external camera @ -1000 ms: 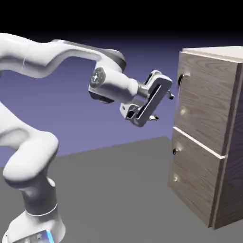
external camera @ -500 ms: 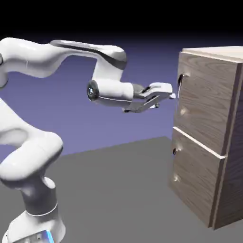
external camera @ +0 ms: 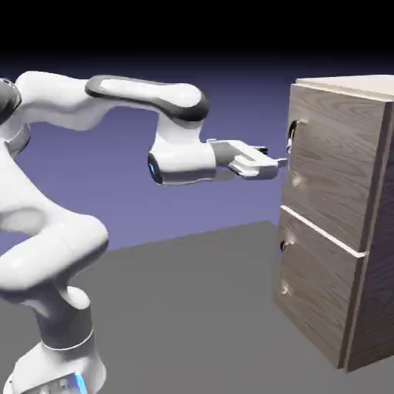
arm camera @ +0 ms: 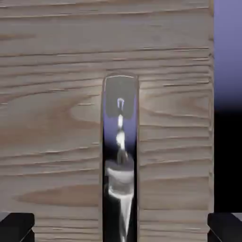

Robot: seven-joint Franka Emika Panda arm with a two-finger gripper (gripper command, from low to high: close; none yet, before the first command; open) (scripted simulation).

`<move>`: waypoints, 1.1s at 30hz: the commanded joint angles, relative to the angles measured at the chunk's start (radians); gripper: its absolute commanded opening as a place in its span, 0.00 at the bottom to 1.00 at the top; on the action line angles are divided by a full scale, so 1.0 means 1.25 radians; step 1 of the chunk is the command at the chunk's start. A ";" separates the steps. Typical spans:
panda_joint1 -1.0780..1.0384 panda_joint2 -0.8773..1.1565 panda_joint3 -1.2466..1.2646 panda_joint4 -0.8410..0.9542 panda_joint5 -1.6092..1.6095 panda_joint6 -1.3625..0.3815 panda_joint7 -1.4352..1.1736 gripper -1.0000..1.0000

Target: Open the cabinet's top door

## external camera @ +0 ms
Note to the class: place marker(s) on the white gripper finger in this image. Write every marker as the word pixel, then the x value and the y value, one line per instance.
pixel 262 150
pixel 282 161

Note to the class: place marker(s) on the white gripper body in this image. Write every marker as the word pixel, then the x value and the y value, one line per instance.
pixel 253 162

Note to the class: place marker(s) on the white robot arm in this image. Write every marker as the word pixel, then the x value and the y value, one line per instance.
pixel 61 101

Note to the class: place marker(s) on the tall wood cabinet door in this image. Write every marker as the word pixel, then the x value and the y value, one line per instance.
pixel 332 172

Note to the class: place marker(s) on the light wood cabinet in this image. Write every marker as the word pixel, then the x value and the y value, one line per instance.
pixel 338 215

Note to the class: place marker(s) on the short wood cabinet door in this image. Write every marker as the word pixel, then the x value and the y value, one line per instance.
pixel 317 292

